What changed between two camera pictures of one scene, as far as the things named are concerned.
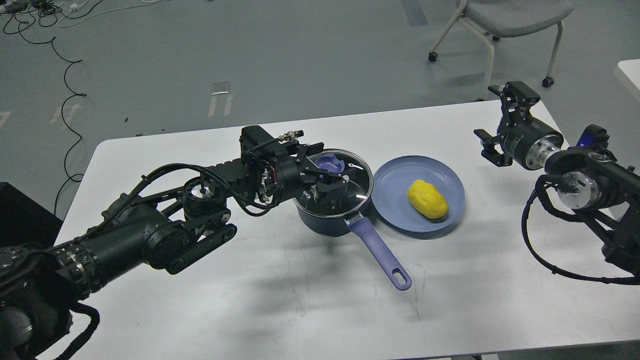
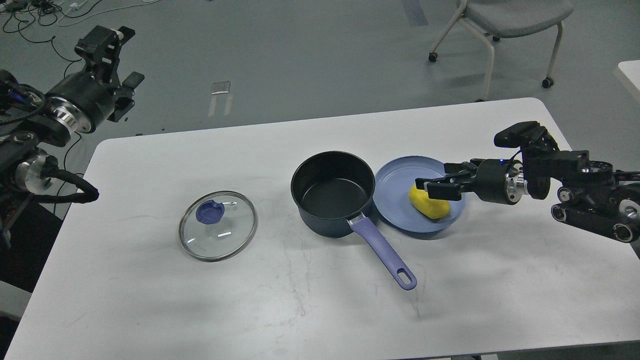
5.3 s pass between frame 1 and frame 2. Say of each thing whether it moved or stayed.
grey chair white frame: stayed
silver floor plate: stayed
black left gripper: moved
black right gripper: moved
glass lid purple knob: moved
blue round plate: stayed
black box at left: stayed
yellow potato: stayed
